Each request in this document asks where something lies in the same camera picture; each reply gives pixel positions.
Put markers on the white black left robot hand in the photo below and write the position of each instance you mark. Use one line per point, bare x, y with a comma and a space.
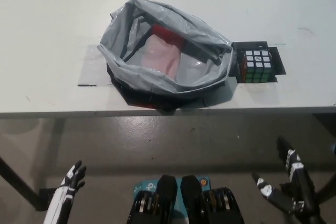
65, 195

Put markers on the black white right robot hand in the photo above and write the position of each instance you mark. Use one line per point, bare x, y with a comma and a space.
302, 187

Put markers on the rubik's cube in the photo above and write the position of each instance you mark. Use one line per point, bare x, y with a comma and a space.
256, 64

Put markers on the grey plastic bag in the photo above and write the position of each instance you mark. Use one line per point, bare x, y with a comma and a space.
147, 82

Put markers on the black table leg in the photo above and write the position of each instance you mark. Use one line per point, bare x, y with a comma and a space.
15, 176
328, 184

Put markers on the teal tp-link box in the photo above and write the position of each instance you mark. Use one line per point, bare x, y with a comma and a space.
143, 184

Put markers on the black ribbed robot torso block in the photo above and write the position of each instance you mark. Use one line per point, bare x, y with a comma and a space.
160, 197
199, 197

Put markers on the clear tape patch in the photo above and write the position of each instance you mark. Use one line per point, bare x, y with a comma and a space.
90, 66

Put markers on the black tape square marker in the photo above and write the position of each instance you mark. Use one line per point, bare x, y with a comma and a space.
277, 58

